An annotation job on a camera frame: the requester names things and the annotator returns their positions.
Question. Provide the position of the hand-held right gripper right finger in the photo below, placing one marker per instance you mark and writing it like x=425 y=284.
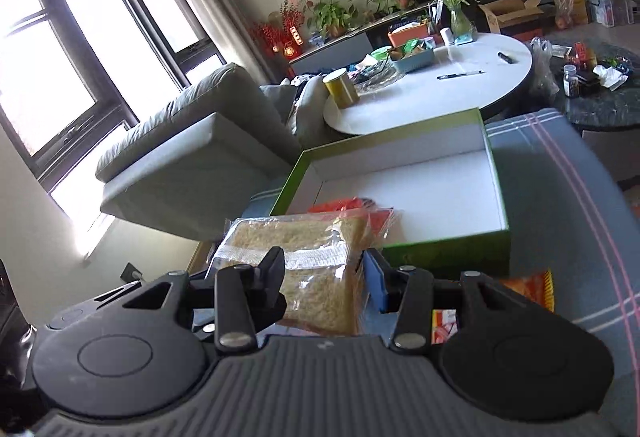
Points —
x=375 y=282

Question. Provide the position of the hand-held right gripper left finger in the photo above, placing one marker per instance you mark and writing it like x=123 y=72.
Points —
x=272 y=277

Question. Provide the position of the clear noodle snack packet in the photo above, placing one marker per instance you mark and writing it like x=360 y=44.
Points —
x=310 y=237

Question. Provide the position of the green cardboard box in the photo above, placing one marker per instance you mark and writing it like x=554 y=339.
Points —
x=425 y=187

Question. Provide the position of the red white snack packet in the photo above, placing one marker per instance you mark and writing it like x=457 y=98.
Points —
x=444 y=324

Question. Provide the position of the red orange snack packet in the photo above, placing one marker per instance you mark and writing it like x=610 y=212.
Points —
x=345 y=205

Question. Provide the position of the grey sofa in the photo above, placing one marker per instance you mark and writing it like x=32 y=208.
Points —
x=200 y=127

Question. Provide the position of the grey pillow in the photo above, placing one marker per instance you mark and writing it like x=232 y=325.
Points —
x=310 y=107

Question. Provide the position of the gold can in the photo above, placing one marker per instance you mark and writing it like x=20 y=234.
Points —
x=341 y=89

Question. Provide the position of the white oval table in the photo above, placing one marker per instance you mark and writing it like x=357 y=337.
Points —
x=440 y=87

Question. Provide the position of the black pen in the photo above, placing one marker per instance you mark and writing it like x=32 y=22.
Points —
x=460 y=75

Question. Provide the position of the blue basket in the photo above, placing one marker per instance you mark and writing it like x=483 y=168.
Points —
x=415 y=59

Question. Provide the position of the red flower decoration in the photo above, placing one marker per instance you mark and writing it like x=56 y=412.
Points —
x=270 y=34

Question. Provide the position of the orange basket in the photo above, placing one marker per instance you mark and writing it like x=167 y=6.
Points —
x=400 y=37

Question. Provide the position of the white cup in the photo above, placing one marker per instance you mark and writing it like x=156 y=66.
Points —
x=446 y=36

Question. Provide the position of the black marker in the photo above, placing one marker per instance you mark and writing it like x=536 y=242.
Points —
x=506 y=57

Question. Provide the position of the clear plastic bag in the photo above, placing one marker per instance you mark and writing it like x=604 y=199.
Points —
x=542 y=67

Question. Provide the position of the glass vase with plant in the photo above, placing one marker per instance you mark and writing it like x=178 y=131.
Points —
x=459 y=22

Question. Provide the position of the glass jar with dark lid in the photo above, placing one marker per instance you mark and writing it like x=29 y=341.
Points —
x=571 y=82

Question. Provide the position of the dark marble round table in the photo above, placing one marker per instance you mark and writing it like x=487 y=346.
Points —
x=605 y=107

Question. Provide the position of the open cardboard box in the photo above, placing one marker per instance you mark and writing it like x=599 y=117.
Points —
x=510 y=14

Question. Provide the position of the dark framed window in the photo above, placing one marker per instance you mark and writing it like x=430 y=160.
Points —
x=75 y=42

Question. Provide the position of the white crumpled tissue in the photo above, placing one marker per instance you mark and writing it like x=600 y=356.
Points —
x=610 y=76

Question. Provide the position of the clear storage box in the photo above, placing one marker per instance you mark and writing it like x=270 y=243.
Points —
x=610 y=12

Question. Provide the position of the wall socket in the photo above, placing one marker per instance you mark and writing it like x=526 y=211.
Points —
x=131 y=272

